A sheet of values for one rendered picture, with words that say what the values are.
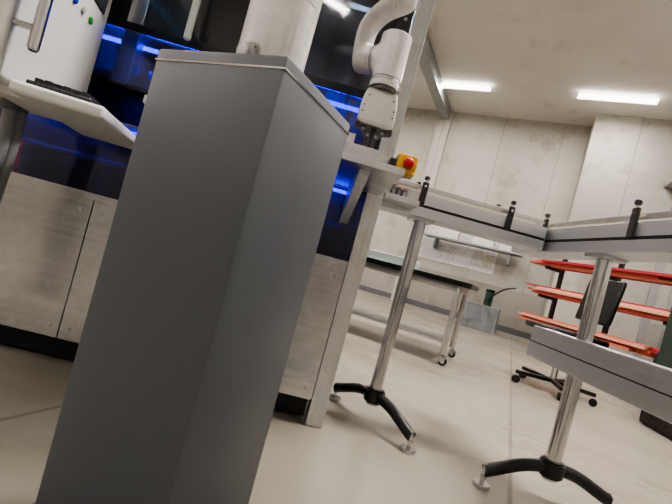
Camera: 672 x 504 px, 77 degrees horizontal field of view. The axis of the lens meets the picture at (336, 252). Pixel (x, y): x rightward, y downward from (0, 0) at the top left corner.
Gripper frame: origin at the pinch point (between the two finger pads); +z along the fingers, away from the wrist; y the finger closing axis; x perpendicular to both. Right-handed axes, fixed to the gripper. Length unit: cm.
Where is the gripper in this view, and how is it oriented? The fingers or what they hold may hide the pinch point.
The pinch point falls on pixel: (368, 146)
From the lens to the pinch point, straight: 120.4
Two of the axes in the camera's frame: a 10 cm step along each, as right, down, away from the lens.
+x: 0.6, 0.1, -10.0
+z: -2.6, 9.7, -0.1
